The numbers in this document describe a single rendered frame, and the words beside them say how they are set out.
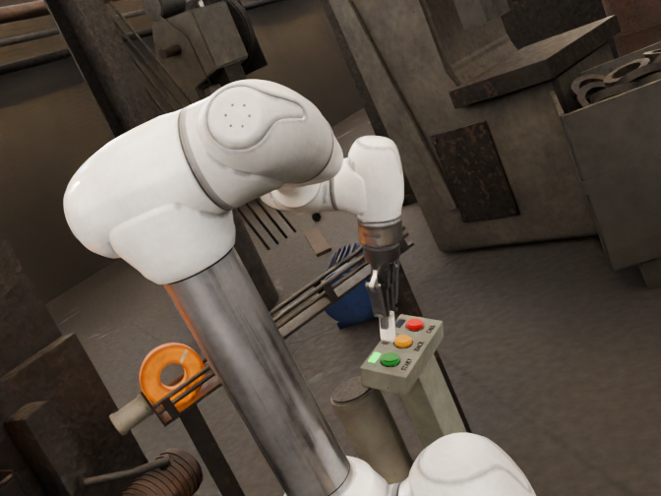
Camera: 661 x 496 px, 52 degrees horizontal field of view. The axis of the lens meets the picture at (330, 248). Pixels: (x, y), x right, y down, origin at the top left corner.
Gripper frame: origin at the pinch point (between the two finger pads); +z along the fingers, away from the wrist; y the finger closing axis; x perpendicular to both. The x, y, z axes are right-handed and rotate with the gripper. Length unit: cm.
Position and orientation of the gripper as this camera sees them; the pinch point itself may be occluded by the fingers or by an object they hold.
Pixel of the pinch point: (387, 326)
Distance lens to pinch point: 147.7
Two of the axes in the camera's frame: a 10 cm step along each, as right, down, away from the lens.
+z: 1.0, 9.0, 4.3
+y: -4.6, 4.2, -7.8
